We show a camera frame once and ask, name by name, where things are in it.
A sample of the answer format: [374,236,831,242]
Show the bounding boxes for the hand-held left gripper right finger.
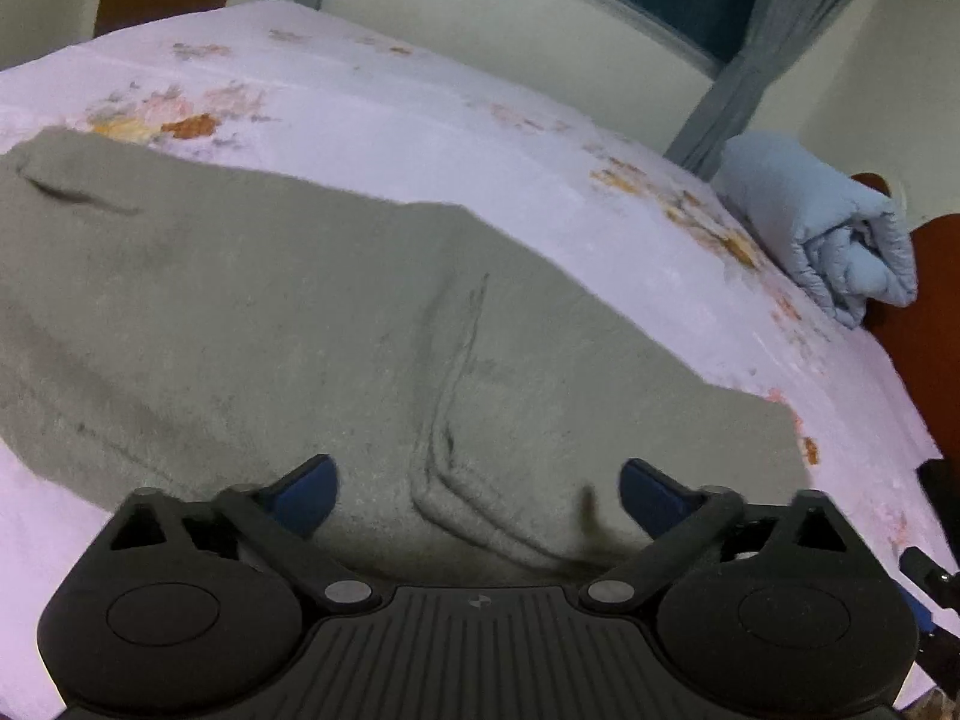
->
[579,457,875,612]

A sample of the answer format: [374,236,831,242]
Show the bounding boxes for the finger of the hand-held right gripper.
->
[916,457,960,520]
[898,546,960,610]

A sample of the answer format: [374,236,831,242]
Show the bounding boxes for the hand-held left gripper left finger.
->
[86,454,382,612]

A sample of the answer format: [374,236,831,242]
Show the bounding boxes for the grey pants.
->
[0,127,815,587]

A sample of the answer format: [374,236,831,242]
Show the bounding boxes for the red-brown wooden headboard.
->
[851,171,960,460]

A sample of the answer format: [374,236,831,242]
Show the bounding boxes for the rolled light blue quilt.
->
[712,129,920,329]

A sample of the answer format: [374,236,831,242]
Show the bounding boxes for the bed with pink floral sheet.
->
[0,0,960,720]

